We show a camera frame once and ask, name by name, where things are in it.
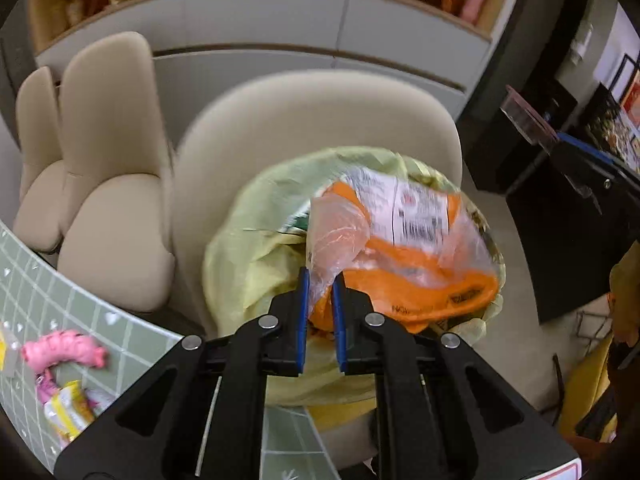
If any beige wall shelf cabinet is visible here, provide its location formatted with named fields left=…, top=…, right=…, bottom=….
left=27, top=0, right=531, bottom=126

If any orange plastic bag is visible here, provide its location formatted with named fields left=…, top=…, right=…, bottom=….
left=305, top=165, right=501, bottom=333

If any black cabinet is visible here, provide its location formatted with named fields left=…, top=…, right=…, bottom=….
left=507, top=150, right=640, bottom=323

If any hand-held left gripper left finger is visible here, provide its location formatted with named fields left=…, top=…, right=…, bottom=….
left=54, top=266, right=313, bottom=480

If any green grid tablecloth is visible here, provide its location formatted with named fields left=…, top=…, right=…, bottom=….
left=0, top=222, right=331, bottom=480

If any yellow cushion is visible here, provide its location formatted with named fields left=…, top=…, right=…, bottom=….
left=307, top=395, right=381, bottom=431

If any beige dining chair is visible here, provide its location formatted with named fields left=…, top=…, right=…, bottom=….
left=12, top=66, right=66, bottom=253
left=172, top=69, right=463, bottom=468
left=57, top=31, right=177, bottom=313

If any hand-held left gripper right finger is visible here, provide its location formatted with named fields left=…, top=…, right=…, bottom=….
left=331, top=272, right=581, bottom=480

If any yellow white snack packet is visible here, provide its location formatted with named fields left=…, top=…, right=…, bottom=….
left=42, top=380, right=116, bottom=448

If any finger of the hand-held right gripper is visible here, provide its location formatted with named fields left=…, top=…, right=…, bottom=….
left=552, top=131, right=640, bottom=201

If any pink caterpillar toy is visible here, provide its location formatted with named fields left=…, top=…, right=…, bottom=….
left=21, top=329, right=108, bottom=406

